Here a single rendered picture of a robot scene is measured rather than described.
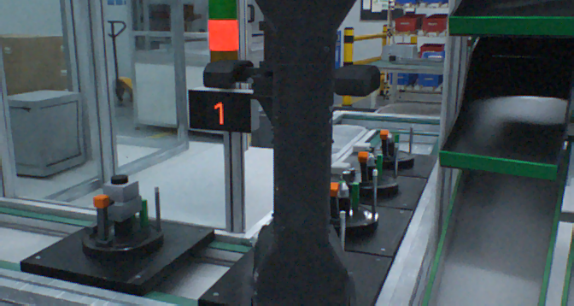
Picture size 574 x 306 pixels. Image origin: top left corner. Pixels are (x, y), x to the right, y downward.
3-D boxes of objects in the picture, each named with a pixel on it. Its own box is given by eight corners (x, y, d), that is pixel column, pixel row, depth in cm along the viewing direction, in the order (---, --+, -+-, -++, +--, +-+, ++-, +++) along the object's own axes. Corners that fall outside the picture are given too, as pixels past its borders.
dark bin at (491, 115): (555, 183, 63) (559, 130, 59) (439, 167, 69) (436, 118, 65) (583, 60, 81) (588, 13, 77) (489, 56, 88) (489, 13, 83)
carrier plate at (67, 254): (141, 297, 85) (140, 285, 84) (20, 272, 93) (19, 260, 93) (215, 238, 106) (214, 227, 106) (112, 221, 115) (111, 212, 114)
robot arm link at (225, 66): (371, 11, 52) (384, 10, 58) (197, 10, 59) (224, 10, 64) (368, 97, 54) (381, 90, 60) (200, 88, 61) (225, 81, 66)
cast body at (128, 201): (120, 222, 94) (118, 183, 93) (100, 219, 96) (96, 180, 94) (149, 206, 102) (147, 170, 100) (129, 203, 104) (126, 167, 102)
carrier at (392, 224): (392, 267, 95) (395, 197, 92) (262, 246, 103) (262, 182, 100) (412, 219, 117) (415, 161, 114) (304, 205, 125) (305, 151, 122)
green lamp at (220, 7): (229, 20, 92) (229, -11, 91) (202, 20, 94) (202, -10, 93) (242, 20, 97) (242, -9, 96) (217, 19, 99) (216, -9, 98)
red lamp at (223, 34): (230, 50, 94) (229, 20, 92) (204, 50, 95) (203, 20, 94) (243, 49, 98) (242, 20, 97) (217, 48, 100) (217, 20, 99)
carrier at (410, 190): (412, 218, 117) (416, 161, 114) (304, 204, 125) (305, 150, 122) (426, 185, 139) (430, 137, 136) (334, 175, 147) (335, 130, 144)
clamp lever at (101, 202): (104, 242, 93) (102, 198, 91) (95, 240, 93) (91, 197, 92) (118, 234, 96) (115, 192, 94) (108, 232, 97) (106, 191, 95)
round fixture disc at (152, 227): (132, 266, 91) (132, 255, 90) (64, 253, 95) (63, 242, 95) (178, 234, 103) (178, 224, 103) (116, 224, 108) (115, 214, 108)
